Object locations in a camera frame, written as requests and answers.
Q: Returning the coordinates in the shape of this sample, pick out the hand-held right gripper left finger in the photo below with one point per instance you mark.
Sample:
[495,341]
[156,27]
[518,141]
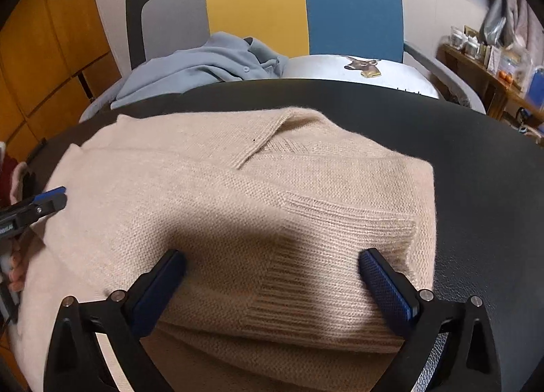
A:
[159,286]

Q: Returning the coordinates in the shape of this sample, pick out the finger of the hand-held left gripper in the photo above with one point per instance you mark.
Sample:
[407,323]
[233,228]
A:
[51,199]

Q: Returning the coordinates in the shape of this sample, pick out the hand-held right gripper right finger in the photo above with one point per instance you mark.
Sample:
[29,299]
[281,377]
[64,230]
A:
[389,294]

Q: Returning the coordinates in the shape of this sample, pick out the beige knit sweater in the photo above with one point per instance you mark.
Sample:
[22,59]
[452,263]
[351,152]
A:
[255,188]

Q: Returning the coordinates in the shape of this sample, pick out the person's left hand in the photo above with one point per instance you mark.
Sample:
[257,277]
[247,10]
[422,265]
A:
[19,273]

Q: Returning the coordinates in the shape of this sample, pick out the orange wooden wardrobe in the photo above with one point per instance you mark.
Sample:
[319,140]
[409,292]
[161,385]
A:
[51,56]

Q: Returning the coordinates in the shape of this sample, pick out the light blue shirt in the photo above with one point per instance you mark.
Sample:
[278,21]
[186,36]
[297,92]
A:
[191,65]

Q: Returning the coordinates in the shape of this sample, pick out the white printed pillow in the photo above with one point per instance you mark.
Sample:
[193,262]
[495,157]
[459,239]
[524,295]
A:
[323,73]

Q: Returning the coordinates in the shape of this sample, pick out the wooden table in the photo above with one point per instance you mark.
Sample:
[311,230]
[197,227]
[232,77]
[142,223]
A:
[488,77]

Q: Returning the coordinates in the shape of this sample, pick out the white box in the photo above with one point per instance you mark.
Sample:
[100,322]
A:
[491,60]

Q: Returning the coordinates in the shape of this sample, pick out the blue folding chair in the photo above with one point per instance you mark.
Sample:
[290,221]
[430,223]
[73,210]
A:
[536,82]

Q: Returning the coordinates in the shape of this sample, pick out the glass jar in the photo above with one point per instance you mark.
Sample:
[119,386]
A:
[473,46]
[457,37]

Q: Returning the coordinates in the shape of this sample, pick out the round tin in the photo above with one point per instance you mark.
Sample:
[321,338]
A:
[513,61]

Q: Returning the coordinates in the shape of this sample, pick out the grey yellow blue armchair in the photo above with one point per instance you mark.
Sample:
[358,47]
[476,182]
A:
[255,5]

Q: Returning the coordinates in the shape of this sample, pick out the silver foil bag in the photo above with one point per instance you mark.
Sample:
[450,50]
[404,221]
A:
[495,24]

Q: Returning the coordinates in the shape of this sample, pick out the pale patterned curtain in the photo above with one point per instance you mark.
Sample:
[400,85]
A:
[522,14]

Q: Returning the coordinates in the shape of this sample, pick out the small picture frame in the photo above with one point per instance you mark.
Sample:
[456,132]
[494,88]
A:
[470,31]

